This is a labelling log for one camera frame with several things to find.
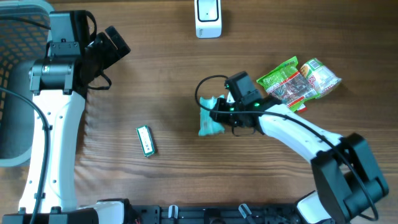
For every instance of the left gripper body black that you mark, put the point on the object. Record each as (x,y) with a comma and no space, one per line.
(104,51)

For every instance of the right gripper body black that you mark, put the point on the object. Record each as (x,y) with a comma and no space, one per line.
(223,106)

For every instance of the light blue tissue pack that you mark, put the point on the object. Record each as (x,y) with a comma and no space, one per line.
(207,125)

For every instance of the green snack bag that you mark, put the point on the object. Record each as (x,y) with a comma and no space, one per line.
(286,83)

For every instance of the instant noodle cup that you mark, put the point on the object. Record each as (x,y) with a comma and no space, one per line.
(320,77)

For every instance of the green white gum box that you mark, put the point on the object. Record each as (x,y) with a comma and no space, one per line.
(146,140)

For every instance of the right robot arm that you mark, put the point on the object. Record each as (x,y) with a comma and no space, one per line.
(347,177)

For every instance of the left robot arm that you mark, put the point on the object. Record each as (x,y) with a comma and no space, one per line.
(75,55)

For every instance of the white barcode scanner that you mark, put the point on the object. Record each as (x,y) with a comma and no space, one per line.
(208,19)

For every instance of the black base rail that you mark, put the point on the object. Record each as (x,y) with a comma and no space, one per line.
(175,214)

